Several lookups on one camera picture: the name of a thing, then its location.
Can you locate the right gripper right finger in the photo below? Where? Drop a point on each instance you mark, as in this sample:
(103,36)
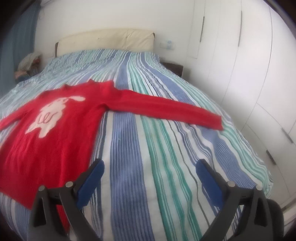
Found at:
(261,219)

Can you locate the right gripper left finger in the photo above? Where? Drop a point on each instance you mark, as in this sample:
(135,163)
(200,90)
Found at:
(45,222)

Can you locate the red sweater with white rabbit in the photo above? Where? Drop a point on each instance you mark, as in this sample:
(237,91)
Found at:
(54,134)

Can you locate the pile of clothes on nightstand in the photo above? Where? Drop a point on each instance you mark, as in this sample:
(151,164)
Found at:
(28,67)

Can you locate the striped blue green bedspread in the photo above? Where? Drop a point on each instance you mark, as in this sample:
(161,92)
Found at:
(150,189)

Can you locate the white wardrobe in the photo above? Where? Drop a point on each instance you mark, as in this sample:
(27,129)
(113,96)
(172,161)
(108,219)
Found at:
(242,54)

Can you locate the dark wooden nightstand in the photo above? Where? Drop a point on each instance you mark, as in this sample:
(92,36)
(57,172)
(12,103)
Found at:
(175,68)

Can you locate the blue curtain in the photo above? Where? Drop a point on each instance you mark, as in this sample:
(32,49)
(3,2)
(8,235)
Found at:
(17,44)

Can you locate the cream padded headboard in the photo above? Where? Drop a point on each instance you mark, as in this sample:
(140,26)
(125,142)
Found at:
(135,40)

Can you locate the wall socket with blue sticker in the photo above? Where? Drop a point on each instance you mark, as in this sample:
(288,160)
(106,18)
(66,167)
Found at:
(168,45)

